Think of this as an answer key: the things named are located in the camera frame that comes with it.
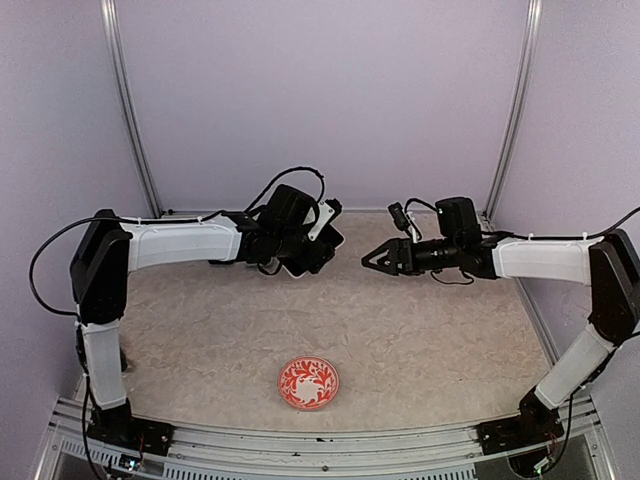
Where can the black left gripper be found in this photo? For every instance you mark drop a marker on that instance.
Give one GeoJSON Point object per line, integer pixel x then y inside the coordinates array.
{"type": "Point", "coordinates": [315, 259]}

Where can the aluminium frame post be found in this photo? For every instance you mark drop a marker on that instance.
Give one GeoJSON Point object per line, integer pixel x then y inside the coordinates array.
{"type": "Point", "coordinates": [110, 21]}
{"type": "Point", "coordinates": [517, 107]}

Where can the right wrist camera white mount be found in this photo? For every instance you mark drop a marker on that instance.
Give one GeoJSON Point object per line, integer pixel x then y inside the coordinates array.
{"type": "Point", "coordinates": [403, 222]}

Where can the black phone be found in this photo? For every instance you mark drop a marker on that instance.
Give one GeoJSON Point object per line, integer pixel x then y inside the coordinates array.
{"type": "Point", "coordinates": [331, 236]}

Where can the red white patterned bowl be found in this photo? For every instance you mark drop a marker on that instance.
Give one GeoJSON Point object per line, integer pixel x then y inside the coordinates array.
{"type": "Point", "coordinates": [308, 383]}

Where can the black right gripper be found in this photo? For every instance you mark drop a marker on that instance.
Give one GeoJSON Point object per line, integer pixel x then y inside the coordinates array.
{"type": "Point", "coordinates": [397, 246]}

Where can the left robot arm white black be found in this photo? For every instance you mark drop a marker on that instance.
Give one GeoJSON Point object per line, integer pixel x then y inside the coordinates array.
{"type": "Point", "coordinates": [122, 261]}

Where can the left aluminium frame post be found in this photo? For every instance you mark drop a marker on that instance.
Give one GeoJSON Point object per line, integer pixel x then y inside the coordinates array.
{"type": "Point", "coordinates": [110, 21]}

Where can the right aluminium frame post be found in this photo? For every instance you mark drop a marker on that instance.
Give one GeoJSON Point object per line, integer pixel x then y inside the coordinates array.
{"type": "Point", "coordinates": [517, 107]}

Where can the clear pink phone case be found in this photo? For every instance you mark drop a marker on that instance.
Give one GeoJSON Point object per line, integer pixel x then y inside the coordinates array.
{"type": "Point", "coordinates": [285, 263]}

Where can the front aluminium rail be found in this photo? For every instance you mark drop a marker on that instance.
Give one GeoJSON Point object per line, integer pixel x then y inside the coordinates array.
{"type": "Point", "coordinates": [206, 452]}

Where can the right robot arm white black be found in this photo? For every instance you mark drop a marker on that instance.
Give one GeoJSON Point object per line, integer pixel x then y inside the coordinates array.
{"type": "Point", "coordinates": [597, 277]}

